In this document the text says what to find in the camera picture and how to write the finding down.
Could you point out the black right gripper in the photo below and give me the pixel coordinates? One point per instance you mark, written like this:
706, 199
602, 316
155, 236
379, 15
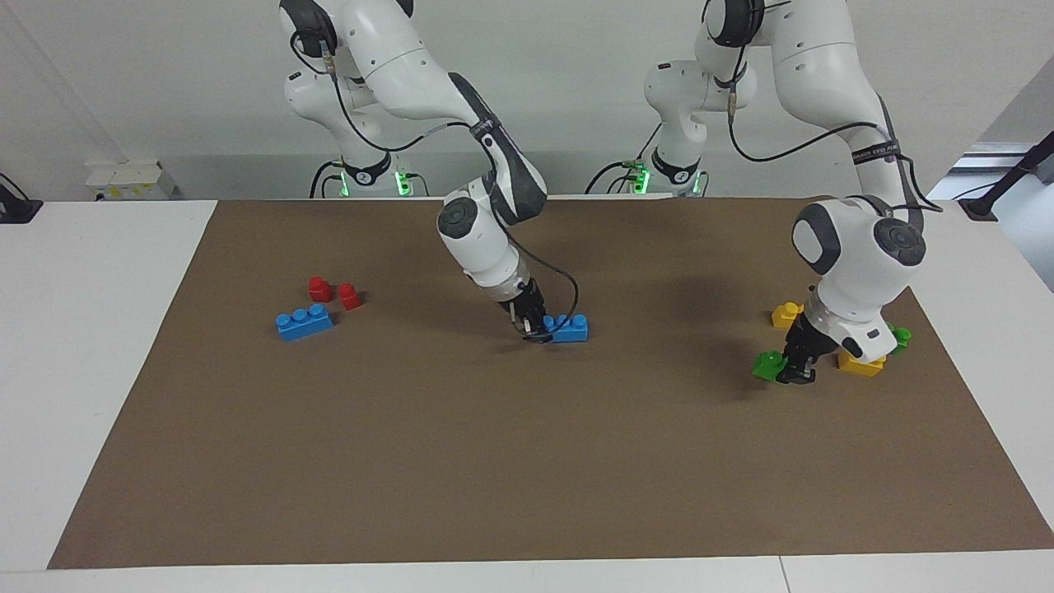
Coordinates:
525, 303

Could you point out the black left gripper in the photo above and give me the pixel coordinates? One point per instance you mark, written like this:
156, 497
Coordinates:
807, 342

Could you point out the green two-stud toy brick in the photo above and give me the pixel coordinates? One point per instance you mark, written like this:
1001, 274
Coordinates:
767, 366
902, 338

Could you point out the blue three-stud toy brick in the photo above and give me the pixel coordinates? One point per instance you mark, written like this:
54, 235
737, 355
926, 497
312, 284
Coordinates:
303, 324
570, 329

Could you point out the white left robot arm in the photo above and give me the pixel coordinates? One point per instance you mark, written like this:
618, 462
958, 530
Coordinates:
856, 263

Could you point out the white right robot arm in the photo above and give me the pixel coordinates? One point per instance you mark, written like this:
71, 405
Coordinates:
478, 239

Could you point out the yellow two-stud toy brick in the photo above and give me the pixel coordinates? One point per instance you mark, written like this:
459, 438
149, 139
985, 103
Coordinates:
865, 367
784, 315

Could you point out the brown table mat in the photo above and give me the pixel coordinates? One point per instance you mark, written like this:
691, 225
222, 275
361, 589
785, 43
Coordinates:
527, 478

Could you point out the red single-stud toy block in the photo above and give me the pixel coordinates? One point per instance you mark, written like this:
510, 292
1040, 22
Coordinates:
350, 298
319, 290

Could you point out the black clamp stand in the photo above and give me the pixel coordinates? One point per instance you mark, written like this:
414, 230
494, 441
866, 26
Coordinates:
980, 206

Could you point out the white box with yellow labels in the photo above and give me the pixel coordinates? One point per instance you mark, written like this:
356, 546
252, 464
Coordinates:
132, 181

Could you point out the black table clamp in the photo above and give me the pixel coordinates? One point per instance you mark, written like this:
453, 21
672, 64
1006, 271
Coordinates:
16, 210

